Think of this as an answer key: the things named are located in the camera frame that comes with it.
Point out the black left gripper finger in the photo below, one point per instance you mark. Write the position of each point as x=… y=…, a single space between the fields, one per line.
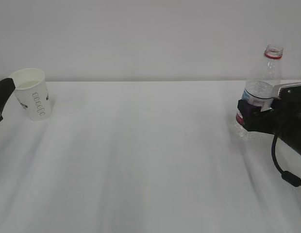
x=7 y=87

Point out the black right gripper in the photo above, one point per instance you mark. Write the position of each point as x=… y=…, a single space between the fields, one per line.
x=285 y=118

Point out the white paper coffee cup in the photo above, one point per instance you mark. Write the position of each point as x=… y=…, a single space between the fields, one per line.
x=32 y=93

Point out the clear plastic water bottle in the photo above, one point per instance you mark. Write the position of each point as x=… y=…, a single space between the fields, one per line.
x=265 y=74

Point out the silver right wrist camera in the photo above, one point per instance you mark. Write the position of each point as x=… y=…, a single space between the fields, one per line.
x=290 y=92

